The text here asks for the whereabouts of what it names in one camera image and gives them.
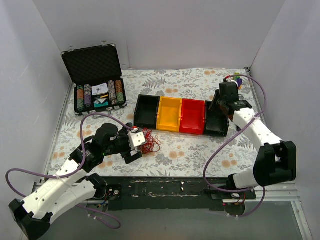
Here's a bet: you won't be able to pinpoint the red wire bundle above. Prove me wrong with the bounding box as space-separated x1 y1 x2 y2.
138 127 161 155

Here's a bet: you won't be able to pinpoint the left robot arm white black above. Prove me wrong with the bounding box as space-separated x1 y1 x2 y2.
9 123 146 240

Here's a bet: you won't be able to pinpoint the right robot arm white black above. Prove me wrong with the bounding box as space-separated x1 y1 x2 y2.
212 81 297 199

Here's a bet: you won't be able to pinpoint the colourful toy block train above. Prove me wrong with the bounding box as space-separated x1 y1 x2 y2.
232 72 243 90

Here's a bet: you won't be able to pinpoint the right black bin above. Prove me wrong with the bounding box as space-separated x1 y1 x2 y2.
203 101 229 137

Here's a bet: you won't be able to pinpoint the black bin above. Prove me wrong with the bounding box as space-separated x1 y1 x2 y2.
203 101 229 137
134 94 160 129

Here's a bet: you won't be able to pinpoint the red bin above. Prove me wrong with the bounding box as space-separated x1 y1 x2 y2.
179 98 205 135

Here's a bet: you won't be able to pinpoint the teal card box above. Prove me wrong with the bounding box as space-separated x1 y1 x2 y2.
93 98 109 108

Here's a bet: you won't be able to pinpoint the left black bin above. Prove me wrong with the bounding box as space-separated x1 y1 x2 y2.
134 94 160 129

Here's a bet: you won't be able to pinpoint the playing card deck white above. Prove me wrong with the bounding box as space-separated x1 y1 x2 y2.
91 83 109 96

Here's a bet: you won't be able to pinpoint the yellow bin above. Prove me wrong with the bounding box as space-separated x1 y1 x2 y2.
156 96 183 132

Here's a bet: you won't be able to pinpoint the black poker chip case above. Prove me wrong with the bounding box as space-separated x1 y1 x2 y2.
61 44 127 116

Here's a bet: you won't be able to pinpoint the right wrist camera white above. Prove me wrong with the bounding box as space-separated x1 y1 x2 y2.
223 76 237 83

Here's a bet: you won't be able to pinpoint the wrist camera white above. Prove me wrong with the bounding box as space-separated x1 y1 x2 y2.
223 76 237 83
127 131 146 150

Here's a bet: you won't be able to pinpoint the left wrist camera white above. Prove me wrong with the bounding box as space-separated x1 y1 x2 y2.
127 131 146 150

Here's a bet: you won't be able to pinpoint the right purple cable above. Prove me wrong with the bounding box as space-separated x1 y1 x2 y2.
203 74 267 218

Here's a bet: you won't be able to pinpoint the purple cable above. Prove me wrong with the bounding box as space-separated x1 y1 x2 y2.
5 112 138 230
203 74 267 218

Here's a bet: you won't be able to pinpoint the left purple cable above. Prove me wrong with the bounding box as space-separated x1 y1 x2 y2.
5 112 138 230

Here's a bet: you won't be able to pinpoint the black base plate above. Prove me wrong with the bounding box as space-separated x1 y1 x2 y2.
84 176 256 211

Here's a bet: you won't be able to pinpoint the aluminium rail frame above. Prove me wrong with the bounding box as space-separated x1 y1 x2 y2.
43 183 312 240

